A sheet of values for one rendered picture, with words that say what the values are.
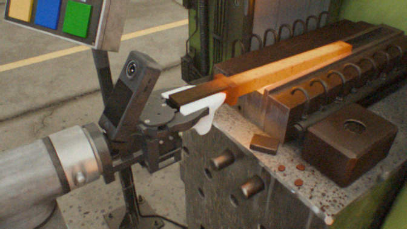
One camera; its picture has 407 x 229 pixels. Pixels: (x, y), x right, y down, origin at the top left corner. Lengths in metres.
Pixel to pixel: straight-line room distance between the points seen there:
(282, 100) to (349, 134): 0.11
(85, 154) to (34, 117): 1.96
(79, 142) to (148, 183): 1.34
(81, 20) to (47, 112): 1.59
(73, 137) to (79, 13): 0.47
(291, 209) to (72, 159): 0.33
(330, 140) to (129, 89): 0.29
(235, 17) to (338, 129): 0.39
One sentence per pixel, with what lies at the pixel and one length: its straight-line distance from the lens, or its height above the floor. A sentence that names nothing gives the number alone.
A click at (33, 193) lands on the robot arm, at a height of 1.01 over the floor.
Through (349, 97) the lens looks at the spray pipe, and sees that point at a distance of 0.65.
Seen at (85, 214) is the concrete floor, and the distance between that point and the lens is 1.70.
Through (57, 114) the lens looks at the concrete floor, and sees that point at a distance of 2.34.
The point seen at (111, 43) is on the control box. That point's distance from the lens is 0.85.
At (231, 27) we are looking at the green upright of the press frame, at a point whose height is 0.98.
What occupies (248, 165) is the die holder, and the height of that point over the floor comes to 0.89.
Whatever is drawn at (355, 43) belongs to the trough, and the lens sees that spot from 0.81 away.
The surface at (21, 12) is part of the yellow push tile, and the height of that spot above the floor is 0.99.
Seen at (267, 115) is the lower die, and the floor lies 0.95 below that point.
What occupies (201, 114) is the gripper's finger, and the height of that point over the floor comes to 1.02.
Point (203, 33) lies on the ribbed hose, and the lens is 0.90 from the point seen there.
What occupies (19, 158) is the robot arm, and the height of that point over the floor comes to 1.04.
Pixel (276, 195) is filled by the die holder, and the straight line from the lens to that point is 0.56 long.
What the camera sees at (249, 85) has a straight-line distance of 0.55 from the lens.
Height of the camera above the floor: 1.30
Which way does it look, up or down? 37 degrees down
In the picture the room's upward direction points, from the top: straight up
